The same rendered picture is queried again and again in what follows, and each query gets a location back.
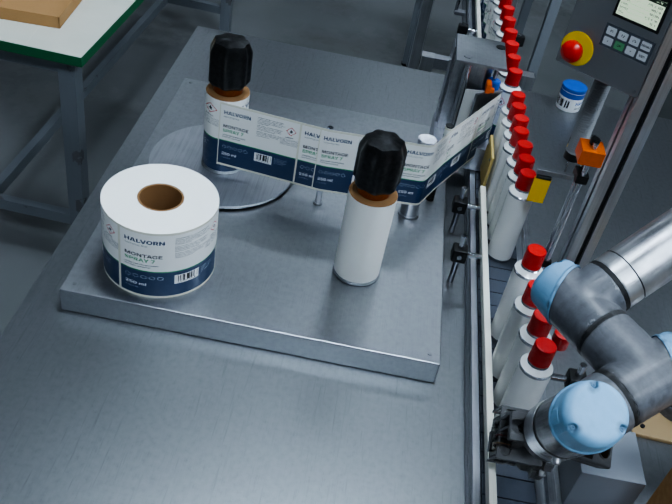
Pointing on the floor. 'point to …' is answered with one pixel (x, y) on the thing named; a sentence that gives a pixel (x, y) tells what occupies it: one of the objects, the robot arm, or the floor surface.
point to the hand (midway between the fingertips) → (522, 452)
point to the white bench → (110, 11)
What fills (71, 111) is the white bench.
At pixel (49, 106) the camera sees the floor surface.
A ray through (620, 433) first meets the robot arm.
